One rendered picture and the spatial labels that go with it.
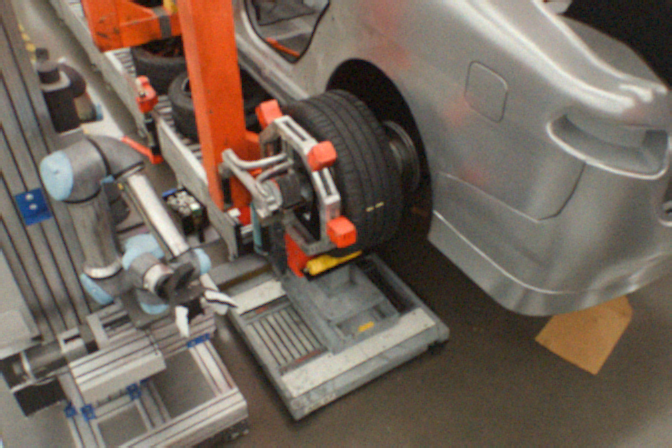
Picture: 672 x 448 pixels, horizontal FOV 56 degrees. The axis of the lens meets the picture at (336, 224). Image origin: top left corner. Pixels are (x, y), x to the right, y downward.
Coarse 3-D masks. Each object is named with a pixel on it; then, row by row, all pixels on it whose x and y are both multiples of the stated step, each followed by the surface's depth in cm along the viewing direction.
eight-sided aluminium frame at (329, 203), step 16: (272, 128) 247; (288, 128) 245; (272, 144) 266; (304, 144) 231; (304, 160) 232; (272, 176) 276; (320, 192) 230; (336, 192) 232; (320, 208) 235; (336, 208) 234; (288, 224) 274; (304, 240) 266
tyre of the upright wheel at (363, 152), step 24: (312, 96) 251; (336, 96) 246; (312, 120) 235; (336, 120) 234; (360, 120) 236; (336, 144) 229; (360, 144) 232; (384, 144) 236; (336, 168) 231; (360, 168) 231; (384, 168) 235; (360, 192) 231; (384, 192) 237; (360, 216) 235; (384, 216) 243; (360, 240) 244
